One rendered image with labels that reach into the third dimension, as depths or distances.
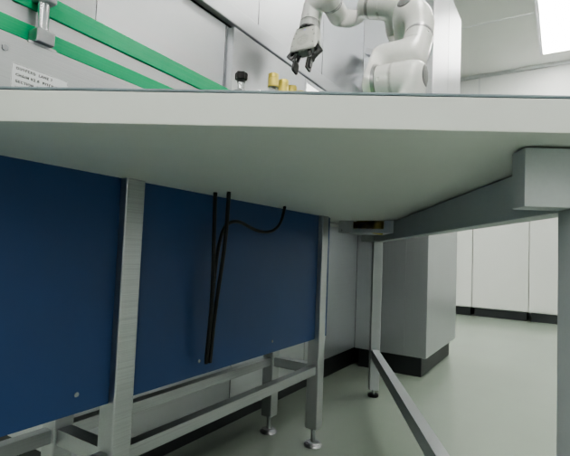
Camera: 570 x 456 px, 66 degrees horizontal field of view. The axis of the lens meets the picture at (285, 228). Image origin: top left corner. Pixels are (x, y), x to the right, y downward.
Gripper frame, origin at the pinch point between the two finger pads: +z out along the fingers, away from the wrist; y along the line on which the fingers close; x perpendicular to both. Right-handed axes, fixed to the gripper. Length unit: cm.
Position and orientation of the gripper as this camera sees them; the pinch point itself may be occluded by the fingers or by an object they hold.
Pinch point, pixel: (301, 66)
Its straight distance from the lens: 166.9
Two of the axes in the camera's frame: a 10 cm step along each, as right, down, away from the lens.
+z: -1.8, 9.5, -2.7
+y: 8.5, 0.0, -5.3
